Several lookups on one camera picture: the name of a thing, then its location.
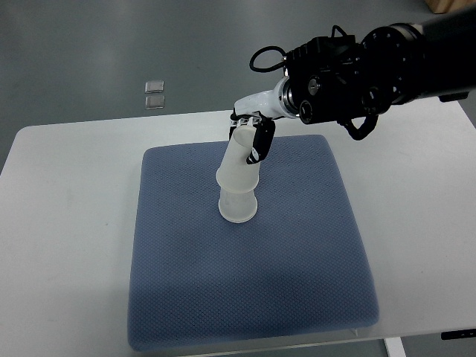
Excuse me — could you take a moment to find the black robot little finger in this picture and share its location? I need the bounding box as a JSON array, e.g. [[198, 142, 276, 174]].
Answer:
[[228, 126, 235, 140]]

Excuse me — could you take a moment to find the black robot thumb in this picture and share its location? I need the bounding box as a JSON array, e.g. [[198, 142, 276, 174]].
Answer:
[[246, 119, 276, 164]]

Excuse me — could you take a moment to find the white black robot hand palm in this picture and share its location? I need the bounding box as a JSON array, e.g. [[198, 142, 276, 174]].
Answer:
[[232, 80, 289, 121]]

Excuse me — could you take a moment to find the white paper cup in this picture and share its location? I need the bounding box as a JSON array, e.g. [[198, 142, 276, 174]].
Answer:
[[218, 188, 258, 223], [216, 126, 260, 193]]

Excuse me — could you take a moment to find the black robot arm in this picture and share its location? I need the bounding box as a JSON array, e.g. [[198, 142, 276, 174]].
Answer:
[[231, 7, 475, 164]]

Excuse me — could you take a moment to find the white paper cup on mat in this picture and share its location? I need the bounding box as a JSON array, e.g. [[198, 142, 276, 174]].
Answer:
[[218, 188, 258, 223]]

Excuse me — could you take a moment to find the upper floor socket plate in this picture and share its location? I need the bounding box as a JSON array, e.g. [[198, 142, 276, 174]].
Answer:
[[144, 80, 164, 94]]

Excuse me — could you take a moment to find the blue textured cushion mat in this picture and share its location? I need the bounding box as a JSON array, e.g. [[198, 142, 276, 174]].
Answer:
[[128, 135, 379, 351]]

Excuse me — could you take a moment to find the wooden furniture corner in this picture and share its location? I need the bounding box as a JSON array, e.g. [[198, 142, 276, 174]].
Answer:
[[424, 0, 475, 14]]

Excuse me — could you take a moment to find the white table leg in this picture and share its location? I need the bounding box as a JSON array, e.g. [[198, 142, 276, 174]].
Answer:
[[384, 338, 406, 357]]

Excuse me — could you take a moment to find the black table control panel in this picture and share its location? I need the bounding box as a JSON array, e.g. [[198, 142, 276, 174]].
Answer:
[[440, 329, 476, 341]]

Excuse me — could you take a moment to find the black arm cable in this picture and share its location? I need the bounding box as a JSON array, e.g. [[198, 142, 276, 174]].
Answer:
[[249, 45, 289, 74]]

